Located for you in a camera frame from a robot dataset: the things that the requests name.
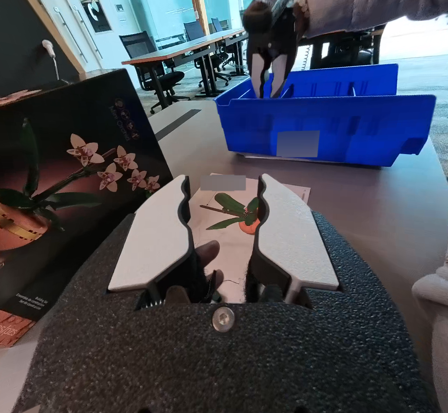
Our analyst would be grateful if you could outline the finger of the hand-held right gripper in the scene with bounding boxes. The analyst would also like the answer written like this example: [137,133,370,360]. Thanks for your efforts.
[269,55,291,99]
[251,53,270,99]

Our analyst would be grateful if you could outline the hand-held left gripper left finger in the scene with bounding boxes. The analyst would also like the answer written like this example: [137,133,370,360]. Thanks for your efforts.
[107,174,196,293]

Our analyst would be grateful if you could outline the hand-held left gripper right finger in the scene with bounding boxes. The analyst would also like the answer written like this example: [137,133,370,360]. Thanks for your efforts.
[250,174,340,293]

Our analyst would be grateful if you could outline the white instruction booklet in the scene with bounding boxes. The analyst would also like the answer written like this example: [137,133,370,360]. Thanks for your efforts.
[189,173,312,303]

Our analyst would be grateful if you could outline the blue plastic bin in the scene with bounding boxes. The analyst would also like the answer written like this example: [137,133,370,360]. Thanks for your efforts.
[213,63,437,168]

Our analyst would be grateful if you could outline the person's right forearm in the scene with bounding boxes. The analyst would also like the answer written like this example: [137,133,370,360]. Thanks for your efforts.
[304,0,448,40]

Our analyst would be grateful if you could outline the dark desk slot cover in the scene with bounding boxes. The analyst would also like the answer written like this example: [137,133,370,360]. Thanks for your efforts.
[154,109,202,143]

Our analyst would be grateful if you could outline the person's right hand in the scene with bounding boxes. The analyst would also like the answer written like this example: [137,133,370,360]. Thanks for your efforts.
[293,0,311,40]

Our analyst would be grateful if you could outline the person's left hand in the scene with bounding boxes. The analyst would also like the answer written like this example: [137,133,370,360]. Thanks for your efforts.
[195,239,225,292]

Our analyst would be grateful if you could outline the long wooden top office table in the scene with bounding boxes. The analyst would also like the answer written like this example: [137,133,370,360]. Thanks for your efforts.
[121,29,246,106]

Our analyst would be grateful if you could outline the black mesh office chair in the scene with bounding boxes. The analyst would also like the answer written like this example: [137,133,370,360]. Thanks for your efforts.
[119,30,192,114]

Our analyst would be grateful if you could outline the black orchid printed box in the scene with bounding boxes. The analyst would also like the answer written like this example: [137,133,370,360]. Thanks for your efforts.
[0,68,174,349]

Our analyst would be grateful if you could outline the white glass door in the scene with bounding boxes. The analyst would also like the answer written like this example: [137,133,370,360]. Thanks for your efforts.
[49,0,122,71]

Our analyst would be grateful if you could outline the white gooseneck device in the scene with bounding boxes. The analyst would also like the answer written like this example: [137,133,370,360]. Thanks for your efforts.
[42,39,60,82]

